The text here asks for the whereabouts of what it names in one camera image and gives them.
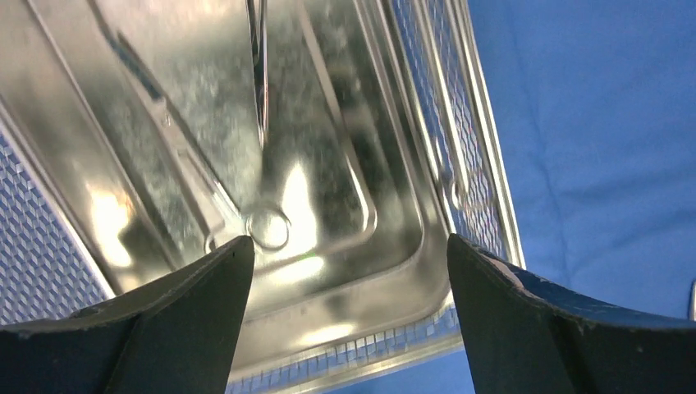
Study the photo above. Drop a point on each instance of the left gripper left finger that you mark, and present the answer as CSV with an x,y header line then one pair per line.
x,y
177,334

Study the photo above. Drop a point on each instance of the steel surgical scissors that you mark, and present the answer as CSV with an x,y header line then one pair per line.
x,y
692,302

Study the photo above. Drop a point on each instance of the metal mesh tray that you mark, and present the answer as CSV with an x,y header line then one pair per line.
x,y
462,163

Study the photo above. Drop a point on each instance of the blue surgical wrap cloth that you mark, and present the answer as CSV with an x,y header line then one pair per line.
x,y
594,103

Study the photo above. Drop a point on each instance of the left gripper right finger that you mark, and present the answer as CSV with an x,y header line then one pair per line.
x,y
525,334

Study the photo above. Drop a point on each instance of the steel needle holder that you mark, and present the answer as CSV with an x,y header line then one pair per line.
x,y
257,16

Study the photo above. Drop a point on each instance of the steel instrument pan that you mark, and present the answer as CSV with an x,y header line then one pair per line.
x,y
272,190

